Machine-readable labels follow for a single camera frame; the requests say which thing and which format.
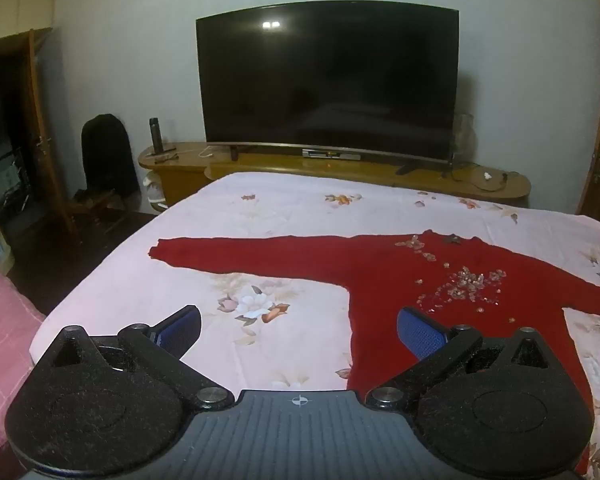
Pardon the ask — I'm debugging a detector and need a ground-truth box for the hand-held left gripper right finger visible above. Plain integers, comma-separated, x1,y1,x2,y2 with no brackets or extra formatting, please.
365,307,548,410

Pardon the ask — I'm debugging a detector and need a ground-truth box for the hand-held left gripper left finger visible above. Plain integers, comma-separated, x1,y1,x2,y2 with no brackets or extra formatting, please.
54,304,235,411

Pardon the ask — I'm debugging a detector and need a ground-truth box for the red beaded sweater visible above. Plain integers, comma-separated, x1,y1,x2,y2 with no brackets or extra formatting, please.
147,230,600,477

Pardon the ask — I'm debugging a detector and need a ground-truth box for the floral white bed sheet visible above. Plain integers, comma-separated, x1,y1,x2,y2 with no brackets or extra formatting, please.
30,171,600,480

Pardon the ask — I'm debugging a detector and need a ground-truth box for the wooden chair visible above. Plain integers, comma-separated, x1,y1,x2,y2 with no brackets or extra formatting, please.
66,189,131,237

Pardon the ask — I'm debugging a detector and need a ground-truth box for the wooden television cabinet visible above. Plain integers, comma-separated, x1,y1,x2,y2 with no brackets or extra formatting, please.
138,141,532,209

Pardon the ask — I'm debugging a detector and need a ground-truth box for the pink checked blanket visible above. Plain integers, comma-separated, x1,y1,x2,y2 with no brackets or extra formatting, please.
0,252,47,461

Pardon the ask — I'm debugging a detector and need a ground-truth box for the set-top box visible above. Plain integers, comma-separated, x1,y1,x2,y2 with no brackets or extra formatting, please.
302,149,362,159

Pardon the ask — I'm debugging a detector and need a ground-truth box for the dark wooden wardrobe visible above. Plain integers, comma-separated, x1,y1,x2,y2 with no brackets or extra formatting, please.
0,27,76,273

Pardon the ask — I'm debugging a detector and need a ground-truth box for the large black television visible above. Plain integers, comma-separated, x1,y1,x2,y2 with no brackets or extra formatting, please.
195,1,460,164

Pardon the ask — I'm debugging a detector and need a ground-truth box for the black cable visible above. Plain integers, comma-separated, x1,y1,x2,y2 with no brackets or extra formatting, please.
442,161,518,192

